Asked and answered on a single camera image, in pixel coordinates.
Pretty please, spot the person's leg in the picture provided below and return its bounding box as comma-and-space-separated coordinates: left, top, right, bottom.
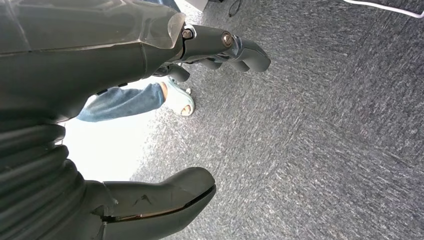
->
76, 82, 167, 123

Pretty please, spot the person's foot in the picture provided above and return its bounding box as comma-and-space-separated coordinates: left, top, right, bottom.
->
159, 76, 196, 117

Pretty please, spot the black floor cable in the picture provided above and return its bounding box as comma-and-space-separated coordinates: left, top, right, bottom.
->
227, 0, 243, 18

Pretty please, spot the white floor cable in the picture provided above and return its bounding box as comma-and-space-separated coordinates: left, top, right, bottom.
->
342, 0, 424, 19

